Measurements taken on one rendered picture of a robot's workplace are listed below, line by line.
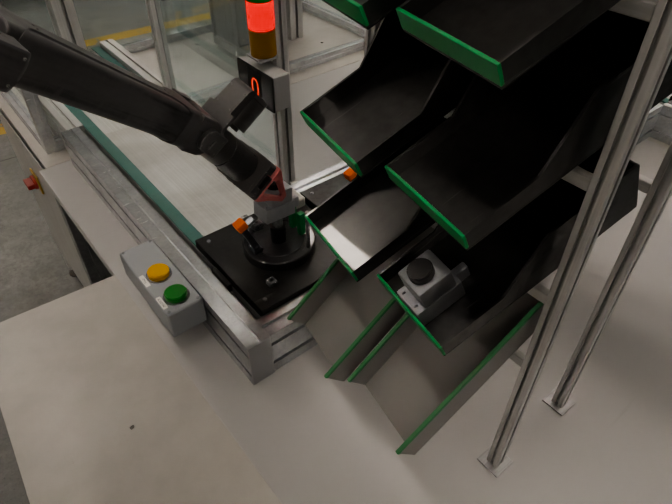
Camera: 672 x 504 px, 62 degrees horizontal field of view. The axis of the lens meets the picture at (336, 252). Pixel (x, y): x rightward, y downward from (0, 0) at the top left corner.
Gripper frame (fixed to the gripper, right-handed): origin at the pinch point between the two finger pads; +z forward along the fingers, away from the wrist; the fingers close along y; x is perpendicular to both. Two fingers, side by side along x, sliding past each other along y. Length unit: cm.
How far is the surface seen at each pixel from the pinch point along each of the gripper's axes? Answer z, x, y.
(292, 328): 7.6, 16.8, -16.5
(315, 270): 11.6, 6.9, -9.8
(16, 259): 65, 93, 161
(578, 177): -21, -19, -51
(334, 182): 23.6, -10.0, 9.8
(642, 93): -29, -24, -54
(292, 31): 62, -52, 104
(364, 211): -10.0, -5.3, -25.8
